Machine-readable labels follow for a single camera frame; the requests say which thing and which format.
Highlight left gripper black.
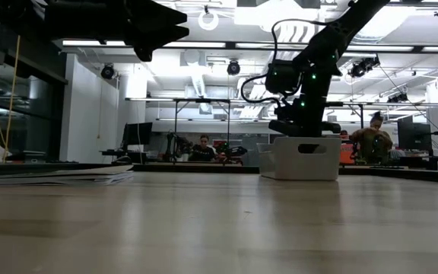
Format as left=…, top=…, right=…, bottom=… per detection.
left=43, top=0, right=190, bottom=62

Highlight black computer monitor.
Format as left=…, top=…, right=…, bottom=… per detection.
left=396, top=115, right=433, bottom=152
left=121, top=121, right=154, bottom=152

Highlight thick black looped cable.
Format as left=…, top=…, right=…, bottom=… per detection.
left=240, top=72, right=283, bottom=106

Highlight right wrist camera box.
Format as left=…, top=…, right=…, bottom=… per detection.
left=264, top=59, right=300, bottom=95

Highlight orange box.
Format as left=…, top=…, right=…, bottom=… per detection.
left=339, top=142, right=356, bottom=166

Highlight black background frame stand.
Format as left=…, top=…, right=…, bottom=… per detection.
left=172, top=97, right=232, bottom=164

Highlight long overhead light bar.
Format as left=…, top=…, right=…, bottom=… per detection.
left=62, top=39, right=438, bottom=53

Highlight white ceiling ring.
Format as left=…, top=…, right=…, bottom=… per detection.
left=197, top=10, right=221, bottom=32

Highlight long black arm cable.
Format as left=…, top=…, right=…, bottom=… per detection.
left=270, top=18, right=332, bottom=64

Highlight stack of white sheets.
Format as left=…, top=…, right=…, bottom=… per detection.
left=0, top=164, right=135, bottom=187

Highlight person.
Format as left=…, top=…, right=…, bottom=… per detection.
left=187, top=133, right=219, bottom=163
left=349, top=110, right=394, bottom=165

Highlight black ceiling track lights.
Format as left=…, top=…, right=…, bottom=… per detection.
left=347, top=56, right=382, bottom=79

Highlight white plastic bin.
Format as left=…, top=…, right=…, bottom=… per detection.
left=256, top=135, right=342, bottom=182

